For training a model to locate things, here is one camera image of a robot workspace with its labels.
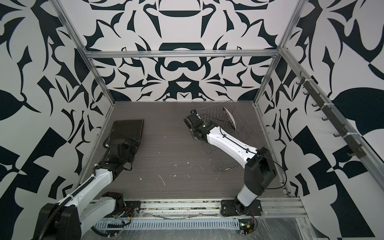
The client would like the aluminium cage frame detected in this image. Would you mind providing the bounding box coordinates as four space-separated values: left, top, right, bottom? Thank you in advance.
52 1 384 188

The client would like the wire metal dish rack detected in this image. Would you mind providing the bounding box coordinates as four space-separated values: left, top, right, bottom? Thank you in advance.
197 101 266 175

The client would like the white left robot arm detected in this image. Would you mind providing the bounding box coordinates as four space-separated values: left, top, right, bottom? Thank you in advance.
33 137 142 240

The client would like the white cable duct strip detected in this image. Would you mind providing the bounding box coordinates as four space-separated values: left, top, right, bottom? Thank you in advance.
94 219 240 231

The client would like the black plate orange rim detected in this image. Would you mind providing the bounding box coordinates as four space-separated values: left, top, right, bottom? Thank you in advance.
106 119 144 147

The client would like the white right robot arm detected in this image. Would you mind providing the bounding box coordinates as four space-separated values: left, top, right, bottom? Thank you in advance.
184 110 277 217

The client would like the round white plate green rim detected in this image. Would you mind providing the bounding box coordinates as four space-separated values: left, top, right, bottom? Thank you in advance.
223 107 237 132

